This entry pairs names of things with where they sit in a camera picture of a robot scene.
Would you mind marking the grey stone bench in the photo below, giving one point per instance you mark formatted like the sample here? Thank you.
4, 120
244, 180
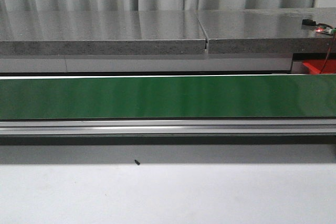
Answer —
240, 41

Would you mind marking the green conveyor belt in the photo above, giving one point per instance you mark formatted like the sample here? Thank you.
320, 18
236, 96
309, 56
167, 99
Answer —
291, 95

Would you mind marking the red tray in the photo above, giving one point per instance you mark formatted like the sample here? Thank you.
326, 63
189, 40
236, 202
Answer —
317, 66

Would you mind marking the small green circuit board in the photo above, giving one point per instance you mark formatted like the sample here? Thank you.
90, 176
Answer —
319, 27

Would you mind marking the aluminium conveyor frame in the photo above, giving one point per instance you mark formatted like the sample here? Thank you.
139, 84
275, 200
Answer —
165, 126

